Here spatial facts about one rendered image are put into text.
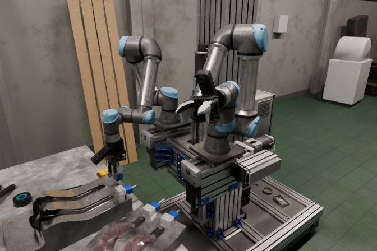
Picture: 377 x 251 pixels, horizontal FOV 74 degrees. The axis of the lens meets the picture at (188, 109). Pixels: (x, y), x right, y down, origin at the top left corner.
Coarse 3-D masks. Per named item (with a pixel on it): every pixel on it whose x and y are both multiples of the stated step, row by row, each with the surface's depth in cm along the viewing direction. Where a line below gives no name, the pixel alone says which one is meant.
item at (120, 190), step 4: (128, 184) 128; (140, 184) 131; (116, 188) 123; (120, 188) 123; (124, 188) 123; (128, 188) 125; (132, 188) 126; (116, 192) 123; (120, 192) 121; (124, 192) 123; (128, 192) 125; (132, 192) 126; (120, 196) 122
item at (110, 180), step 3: (129, 171) 137; (105, 174) 131; (108, 174) 131; (111, 174) 131; (120, 174) 133; (123, 174) 135; (108, 177) 128; (111, 177) 128; (117, 177) 131; (120, 177) 132; (108, 180) 129; (111, 180) 129; (114, 180) 130; (117, 180) 132; (108, 183) 130; (111, 183) 129; (114, 183) 131
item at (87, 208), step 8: (88, 192) 126; (40, 200) 112; (48, 200) 111; (56, 200) 115; (64, 200) 118; (72, 200) 120; (104, 200) 120; (40, 208) 106; (80, 208) 114; (88, 208) 116; (32, 216) 108; (40, 216) 102; (48, 216) 101; (32, 224) 106
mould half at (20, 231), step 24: (48, 192) 119; (72, 192) 126; (96, 192) 125; (24, 216) 113; (72, 216) 107; (96, 216) 111; (120, 216) 119; (24, 240) 101; (48, 240) 99; (72, 240) 106
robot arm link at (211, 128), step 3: (210, 123) 128; (207, 126) 133; (210, 126) 129; (213, 126) 127; (207, 129) 133; (210, 129) 129; (213, 129) 128; (210, 132) 130; (213, 132) 129; (216, 132) 128; (219, 132) 128; (222, 132) 128; (213, 135) 129; (216, 135) 128; (219, 135) 128; (222, 135) 128; (225, 135) 129
